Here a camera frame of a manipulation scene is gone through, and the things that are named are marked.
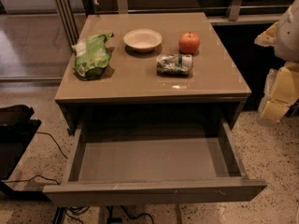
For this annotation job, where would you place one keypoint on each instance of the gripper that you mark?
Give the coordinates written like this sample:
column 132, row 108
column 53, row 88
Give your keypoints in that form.
column 288, row 36

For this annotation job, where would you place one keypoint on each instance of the grey top drawer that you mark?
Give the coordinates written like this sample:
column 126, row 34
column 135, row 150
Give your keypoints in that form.
column 157, row 154

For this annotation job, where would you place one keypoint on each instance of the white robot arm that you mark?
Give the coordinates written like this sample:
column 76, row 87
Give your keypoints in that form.
column 287, row 36

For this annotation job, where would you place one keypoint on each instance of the red apple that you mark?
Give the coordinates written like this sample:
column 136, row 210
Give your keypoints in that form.
column 189, row 43

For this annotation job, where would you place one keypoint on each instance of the crumpled green-white snack bag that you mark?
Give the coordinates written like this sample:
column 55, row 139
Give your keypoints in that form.
column 174, row 64

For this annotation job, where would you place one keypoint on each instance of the white paper bowl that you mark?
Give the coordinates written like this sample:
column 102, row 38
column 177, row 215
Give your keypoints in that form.
column 143, row 40

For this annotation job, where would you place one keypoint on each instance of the grey-brown cabinet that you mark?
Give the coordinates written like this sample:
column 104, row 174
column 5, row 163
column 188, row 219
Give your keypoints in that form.
column 132, row 77

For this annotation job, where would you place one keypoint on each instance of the green chip bag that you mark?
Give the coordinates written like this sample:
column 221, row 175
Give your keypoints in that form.
column 92, row 56

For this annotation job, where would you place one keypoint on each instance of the black chair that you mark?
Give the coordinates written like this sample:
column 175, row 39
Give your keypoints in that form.
column 17, row 130

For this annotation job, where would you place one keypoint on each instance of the metal railing frame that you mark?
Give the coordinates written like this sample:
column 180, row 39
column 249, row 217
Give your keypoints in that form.
column 222, row 10

